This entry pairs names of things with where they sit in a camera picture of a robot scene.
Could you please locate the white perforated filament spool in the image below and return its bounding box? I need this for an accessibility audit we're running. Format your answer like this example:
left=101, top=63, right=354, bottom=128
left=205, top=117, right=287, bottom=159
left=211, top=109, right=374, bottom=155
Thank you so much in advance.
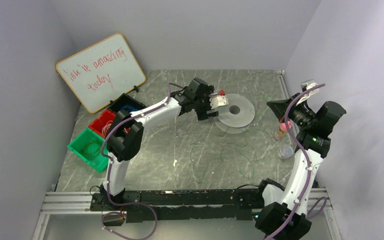
left=214, top=93, right=256, bottom=134

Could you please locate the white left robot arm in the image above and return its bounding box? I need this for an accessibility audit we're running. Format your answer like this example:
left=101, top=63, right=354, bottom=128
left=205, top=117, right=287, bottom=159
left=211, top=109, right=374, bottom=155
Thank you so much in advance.
left=99, top=77, right=228, bottom=206

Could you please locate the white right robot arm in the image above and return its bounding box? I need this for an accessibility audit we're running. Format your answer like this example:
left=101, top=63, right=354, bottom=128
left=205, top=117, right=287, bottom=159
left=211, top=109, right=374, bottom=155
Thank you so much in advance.
left=255, top=97, right=346, bottom=240

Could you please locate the pink capped small bottle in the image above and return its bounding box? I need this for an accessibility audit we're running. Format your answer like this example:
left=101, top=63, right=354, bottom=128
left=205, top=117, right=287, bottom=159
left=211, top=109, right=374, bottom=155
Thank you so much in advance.
left=273, top=121, right=292, bottom=141

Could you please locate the clear small jar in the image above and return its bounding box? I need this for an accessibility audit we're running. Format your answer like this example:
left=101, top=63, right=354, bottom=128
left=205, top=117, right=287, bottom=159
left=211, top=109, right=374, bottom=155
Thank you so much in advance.
left=277, top=144, right=294, bottom=160

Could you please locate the black storage bin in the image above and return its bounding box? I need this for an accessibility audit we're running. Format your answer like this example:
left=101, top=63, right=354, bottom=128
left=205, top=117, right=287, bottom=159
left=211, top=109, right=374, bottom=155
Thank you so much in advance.
left=107, top=93, right=146, bottom=114

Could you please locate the red storage bin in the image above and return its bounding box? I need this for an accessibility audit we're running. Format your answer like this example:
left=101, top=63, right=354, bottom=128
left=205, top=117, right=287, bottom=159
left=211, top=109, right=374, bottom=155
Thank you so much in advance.
left=88, top=110, right=116, bottom=138

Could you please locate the whiteboard with red writing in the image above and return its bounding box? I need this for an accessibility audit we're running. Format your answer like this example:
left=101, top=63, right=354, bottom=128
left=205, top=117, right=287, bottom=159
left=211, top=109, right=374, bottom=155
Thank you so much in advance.
left=55, top=33, right=146, bottom=114

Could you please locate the green storage bin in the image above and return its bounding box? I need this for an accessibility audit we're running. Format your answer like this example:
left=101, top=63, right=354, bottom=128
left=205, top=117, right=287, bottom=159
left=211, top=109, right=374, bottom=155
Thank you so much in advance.
left=67, top=128, right=108, bottom=173

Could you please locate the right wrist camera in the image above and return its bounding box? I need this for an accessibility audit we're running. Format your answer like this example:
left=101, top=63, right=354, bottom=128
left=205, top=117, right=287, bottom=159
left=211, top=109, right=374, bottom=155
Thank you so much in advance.
left=296, top=79, right=320, bottom=105

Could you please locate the blue cable coil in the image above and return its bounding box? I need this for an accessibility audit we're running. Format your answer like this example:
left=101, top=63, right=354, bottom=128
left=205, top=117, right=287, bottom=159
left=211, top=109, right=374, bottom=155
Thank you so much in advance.
left=118, top=104, right=140, bottom=114

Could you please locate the white cable coil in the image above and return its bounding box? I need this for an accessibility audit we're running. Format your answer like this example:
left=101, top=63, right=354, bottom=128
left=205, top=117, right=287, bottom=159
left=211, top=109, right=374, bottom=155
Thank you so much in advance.
left=101, top=120, right=128, bottom=137

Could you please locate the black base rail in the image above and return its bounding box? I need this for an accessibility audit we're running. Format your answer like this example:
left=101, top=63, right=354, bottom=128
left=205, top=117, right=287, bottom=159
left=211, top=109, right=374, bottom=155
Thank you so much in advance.
left=89, top=187, right=265, bottom=223

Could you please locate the green cable coil in bin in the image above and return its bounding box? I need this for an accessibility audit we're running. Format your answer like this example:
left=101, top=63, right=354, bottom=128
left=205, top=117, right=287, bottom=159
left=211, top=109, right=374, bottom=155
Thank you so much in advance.
left=81, top=139, right=103, bottom=160

